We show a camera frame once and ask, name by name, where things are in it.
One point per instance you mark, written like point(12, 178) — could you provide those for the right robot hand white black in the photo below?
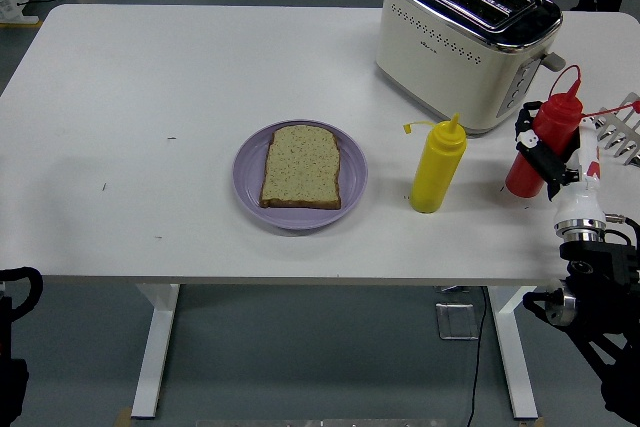
point(580, 202)

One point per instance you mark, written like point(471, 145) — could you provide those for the red squeeze bottle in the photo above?
point(557, 122)

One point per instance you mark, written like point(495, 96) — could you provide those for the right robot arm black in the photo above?
point(600, 257)

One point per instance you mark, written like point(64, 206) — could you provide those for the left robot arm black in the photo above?
point(10, 382)

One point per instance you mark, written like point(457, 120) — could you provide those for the slice of bread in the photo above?
point(300, 167)

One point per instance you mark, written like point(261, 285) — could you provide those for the metal toast rack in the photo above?
point(630, 137)

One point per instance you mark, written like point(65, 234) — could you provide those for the yellow squeeze bottle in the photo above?
point(435, 172)

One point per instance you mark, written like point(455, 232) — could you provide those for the white table leg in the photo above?
point(155, 347)
point(515, 357)

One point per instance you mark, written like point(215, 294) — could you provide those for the metal floor plate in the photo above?
point(455, 322)

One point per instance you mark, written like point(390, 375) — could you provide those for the cream and chrome toaster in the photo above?
point(450, 67)

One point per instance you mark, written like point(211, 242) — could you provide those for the purple plate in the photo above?
point(246, 187)

